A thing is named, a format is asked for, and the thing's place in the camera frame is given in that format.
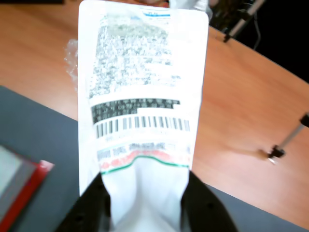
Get red framed tray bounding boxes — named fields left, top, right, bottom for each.
left=0, top=159, right=56, bottom=232

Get gray paper box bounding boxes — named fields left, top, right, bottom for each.
left=0, top=144, right=33, bottom=218

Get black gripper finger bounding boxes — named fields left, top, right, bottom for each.
left=179, top=170, right=240, bottom=232
left=56, top=174, right=114, bottom=232

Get dark gray mat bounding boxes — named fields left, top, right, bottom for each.
left=0, top=85, right=309, bottom=232

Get white packaged sandwich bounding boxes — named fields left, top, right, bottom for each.
left=63, top=0, right=210, bottom=232

